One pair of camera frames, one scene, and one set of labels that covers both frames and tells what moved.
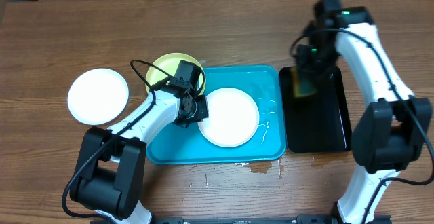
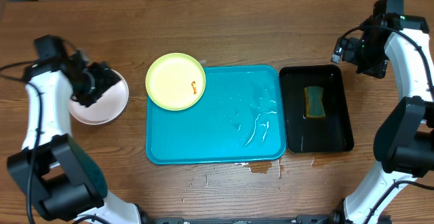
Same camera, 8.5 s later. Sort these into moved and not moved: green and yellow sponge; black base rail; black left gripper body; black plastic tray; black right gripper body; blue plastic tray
Moved: black left gripper body; green and yellow sponge; black right gripper body
Not moved: black base rail; black plastic tray; blue plastic tray
